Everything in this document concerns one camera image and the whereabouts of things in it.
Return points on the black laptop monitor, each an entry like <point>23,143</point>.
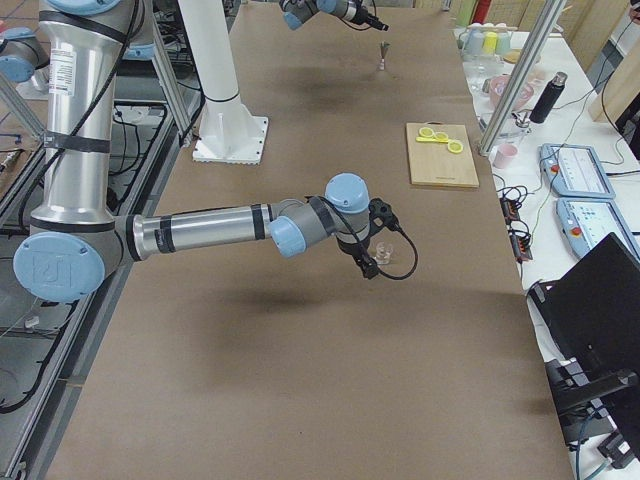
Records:
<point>592,312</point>

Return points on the black thermos bottle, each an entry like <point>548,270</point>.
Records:
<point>548,98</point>

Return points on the wooden cutting board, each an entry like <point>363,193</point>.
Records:
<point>431,164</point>

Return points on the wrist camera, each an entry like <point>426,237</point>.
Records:
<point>381,216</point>

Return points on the teach pendant near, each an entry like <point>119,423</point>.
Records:
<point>587,221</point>

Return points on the mint green cup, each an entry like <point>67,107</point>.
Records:
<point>503,45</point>

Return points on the lemon slice top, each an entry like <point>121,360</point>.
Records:
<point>426,132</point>

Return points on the white pillar base mount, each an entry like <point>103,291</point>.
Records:
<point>228,132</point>

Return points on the lemon slice bottom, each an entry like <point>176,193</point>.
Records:
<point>455,146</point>

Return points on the teach pendant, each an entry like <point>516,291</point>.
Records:
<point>575,171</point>
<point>587,221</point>

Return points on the aluminium frame post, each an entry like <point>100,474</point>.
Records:
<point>533,46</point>

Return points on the clear glass shaker cup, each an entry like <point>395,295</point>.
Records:
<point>383,253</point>

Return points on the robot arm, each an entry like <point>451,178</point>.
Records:
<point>297,13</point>
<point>90,208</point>

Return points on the yellow cup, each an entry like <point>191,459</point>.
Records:
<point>490,40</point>

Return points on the teach pendant far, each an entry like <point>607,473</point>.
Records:
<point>575,171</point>

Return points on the pink cup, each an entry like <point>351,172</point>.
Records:
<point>504,156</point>

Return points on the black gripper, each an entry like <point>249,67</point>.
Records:
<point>348,245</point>
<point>363,16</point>

